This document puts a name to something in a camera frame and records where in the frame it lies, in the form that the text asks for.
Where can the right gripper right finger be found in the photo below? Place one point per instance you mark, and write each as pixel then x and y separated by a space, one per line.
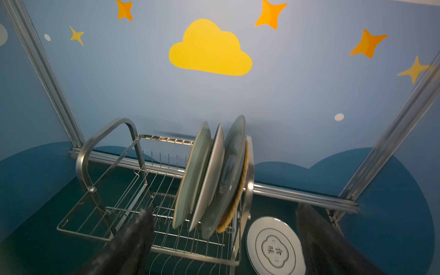
pixel 325 250

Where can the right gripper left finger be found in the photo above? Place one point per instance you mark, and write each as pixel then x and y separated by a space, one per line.
pixel 127 252

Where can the white plate grey emblem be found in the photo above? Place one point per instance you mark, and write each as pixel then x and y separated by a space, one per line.
pixel 273 248

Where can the plain pale green plate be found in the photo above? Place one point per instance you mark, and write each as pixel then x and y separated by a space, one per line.
pixel 229 180

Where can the light green flower plate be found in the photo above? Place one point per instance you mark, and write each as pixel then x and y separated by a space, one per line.
pixel 186 198

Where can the white plate dark lettered rim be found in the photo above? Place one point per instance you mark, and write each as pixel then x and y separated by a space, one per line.
pixel 211 178

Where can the stainless steel dish rack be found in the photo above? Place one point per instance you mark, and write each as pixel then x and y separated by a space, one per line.
pixel 114 196

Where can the rear aluminium frame bar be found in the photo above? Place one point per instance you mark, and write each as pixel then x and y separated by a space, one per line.
pixel 306 197

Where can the right aluminium frame post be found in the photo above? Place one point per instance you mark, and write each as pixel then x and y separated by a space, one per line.
pixel 423 96

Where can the aluminium frame post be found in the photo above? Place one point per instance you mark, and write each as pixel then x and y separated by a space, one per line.
pixel 32 44
pixel 423 96

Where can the left aluminium frame post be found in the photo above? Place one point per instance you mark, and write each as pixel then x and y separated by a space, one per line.
pixel 32 44

